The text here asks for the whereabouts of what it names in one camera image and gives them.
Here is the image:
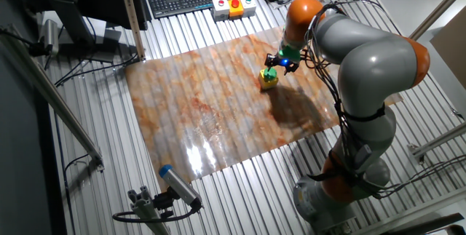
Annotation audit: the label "short aluminium profile mount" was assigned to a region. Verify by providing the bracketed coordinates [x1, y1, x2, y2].
[126, 185, 171, 235]

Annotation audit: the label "white box red button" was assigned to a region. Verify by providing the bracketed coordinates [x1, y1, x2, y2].
[211, 0, 232, 23]

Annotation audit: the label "grey camera blue end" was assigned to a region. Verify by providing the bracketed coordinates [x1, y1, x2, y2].
[158, 163, 204, 211]

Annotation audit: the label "black keyboard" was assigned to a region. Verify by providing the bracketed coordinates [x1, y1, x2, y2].
[146, 0, 236, 20]

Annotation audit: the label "black base cables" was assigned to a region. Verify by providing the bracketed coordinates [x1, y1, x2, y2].
[376, 154, 466, 200]

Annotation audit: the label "white box red green buttons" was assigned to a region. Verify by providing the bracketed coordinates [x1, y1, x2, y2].
[236, 0, 258, 19]

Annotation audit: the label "brown cardboard sheet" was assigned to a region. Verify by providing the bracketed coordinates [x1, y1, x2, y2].
[429, 15, 466, 91]

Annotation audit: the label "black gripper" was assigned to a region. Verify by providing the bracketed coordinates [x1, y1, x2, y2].
[264, 53, 301, 76]

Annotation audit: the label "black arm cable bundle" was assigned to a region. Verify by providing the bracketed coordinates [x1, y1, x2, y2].
[302, 1, 387, 192]

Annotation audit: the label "aluminium frame beam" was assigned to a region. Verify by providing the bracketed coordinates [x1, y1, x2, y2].
[406, 121, 466, 164]
[347, 186, 466, 235]
[408, 0, 466, 41]

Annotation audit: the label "orange box red button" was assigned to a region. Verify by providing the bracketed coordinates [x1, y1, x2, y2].
[227, 0, 245, 21]

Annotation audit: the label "yellow block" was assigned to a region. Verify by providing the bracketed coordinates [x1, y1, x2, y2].
[258, 66, 280, 92]

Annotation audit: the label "silver cylinder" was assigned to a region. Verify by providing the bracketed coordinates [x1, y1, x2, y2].
[37, 18, 60, 57]

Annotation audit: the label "long diagonal aluminium beam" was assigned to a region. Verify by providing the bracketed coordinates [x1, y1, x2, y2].
[0, 23, 106, 173]

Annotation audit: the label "black monitor cables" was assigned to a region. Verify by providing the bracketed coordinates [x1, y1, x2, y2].
[53, 51, 140, 87]

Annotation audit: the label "aluminium frame post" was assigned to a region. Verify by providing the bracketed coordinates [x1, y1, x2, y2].
[116, 0, 147, 63]

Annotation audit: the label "marble pattern mat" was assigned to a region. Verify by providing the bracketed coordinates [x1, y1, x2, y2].
[125, 25, 403, 192]

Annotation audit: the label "thin black floor cable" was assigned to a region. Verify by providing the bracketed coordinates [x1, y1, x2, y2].
[62, 152, 91, 235]

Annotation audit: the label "black camera cable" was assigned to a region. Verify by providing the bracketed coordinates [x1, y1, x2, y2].
[111, 200, 202, 225]

